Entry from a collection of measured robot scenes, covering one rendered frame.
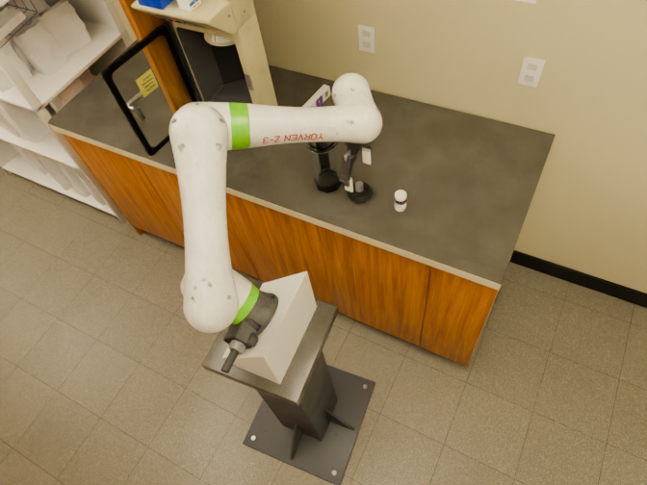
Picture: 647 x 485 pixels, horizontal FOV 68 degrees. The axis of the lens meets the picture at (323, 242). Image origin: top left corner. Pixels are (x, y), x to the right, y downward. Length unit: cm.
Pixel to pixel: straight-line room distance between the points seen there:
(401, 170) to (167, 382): 159
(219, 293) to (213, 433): 143
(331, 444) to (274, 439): 26
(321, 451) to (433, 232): 117
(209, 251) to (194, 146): 23
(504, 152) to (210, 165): 120
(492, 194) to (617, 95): 52
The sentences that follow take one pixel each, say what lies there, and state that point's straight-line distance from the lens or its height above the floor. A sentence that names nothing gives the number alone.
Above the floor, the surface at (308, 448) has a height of 1.
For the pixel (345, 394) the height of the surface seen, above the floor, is 2.
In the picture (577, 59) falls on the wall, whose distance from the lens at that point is 189.
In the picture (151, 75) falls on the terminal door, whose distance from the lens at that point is 195.
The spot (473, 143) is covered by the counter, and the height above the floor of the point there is 94.
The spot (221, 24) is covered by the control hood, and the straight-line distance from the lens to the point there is 169.
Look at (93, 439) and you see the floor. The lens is 273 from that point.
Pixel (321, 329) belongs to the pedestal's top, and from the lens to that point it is 150.
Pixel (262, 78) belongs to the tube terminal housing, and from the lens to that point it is 192.
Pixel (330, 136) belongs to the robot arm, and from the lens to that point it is 128.
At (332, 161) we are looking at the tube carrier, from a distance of 168.
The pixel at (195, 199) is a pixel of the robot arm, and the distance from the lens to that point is 108.
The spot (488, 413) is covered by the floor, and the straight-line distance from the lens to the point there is 243.
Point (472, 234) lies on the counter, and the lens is 168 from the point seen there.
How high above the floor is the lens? 231
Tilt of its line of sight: 56 degrees down
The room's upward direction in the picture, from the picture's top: 11 degrees counter-clockwise
